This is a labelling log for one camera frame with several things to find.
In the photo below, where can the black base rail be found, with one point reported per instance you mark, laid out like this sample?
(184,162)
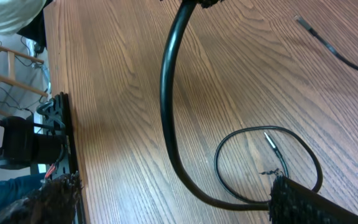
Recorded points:
(56,112)

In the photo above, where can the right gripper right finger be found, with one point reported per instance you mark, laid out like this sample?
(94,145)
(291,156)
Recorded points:
(292,203)

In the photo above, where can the person in blue jeans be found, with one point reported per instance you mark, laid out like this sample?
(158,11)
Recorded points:
(25,18)

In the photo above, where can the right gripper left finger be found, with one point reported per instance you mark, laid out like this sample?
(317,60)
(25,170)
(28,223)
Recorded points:
(54,203)

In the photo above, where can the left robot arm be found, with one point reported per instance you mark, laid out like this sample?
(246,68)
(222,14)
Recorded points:
(22,147)

